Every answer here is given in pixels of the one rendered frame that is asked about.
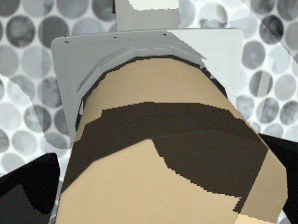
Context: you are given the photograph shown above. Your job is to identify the tan cylinder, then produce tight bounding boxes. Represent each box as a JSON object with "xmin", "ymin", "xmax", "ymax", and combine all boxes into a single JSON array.
[{"xmin": 55, "ymin": 55, "xmax": 289, "ymax": 224}]

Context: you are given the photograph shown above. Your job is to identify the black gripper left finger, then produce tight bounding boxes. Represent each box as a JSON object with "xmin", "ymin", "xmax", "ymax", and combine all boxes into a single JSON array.
[{"xmin": 0, "ymin": 153, "xmax": 61, "ymax": 224}]

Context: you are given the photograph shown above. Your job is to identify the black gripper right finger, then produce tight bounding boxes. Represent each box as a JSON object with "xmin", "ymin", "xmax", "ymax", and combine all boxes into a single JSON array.
[{"xmin": 258, "ymin": 133, "xmax": 298, "ymax": 224}]

